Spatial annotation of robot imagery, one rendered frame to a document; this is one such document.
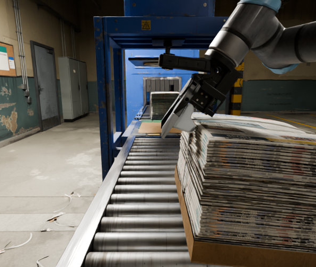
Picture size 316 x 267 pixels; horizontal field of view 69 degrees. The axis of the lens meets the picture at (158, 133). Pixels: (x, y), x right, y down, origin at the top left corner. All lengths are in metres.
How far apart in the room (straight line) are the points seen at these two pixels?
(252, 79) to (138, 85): 6.49
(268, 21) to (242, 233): 0.40
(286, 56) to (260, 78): 9.25
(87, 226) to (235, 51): 0.52
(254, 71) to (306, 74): 2.00
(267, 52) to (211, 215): 0.36
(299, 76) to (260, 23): 9.97
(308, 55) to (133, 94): 3.46
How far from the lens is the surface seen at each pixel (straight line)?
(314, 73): 10.81
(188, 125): 0.48
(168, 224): 0.62
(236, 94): 1.57
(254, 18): 0.53
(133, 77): 3.87
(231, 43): 0.51
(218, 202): 0.40
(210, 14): 1.75
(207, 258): 0.46
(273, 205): 0.43
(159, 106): 2.27
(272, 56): 0.58
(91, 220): 0.65
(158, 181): 0.85
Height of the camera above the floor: 1.14
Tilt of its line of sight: 12 degrees down
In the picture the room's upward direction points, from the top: straight up
